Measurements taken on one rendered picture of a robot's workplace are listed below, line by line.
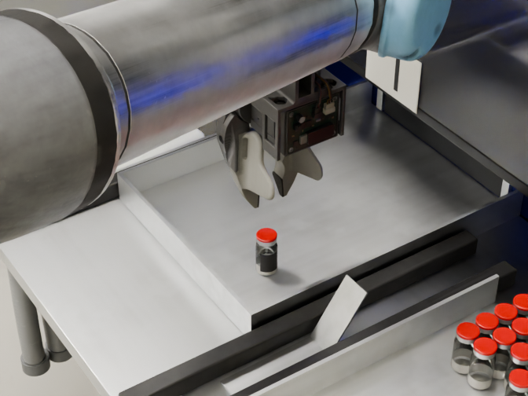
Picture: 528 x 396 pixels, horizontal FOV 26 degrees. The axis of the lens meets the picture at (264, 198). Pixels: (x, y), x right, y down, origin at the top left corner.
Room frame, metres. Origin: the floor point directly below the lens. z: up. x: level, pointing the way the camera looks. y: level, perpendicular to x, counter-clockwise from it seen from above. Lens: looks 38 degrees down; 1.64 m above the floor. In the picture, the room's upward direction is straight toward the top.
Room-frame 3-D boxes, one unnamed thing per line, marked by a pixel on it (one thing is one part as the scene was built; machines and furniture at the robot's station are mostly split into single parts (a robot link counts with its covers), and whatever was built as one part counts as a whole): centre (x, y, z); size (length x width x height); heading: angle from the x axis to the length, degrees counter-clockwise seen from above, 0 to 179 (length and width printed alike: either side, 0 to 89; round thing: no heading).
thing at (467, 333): (0.72, -0.18, 0.91); 0.02 x 0.02 x 0.05
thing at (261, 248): (0.85, 0.00, 0.90); 0.02 x 0.02 x 0.04
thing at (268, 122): (0.83, -0.02, 1.12); 0.09 x 0.08 x 0.12; 34
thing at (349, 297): (0.73, -0.03, 0.91); 0.14 x 0.03 x 0.06; 124
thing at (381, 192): (0.96, -0.06, 0.90); 0.34 x 0.26 x 0.04; 124
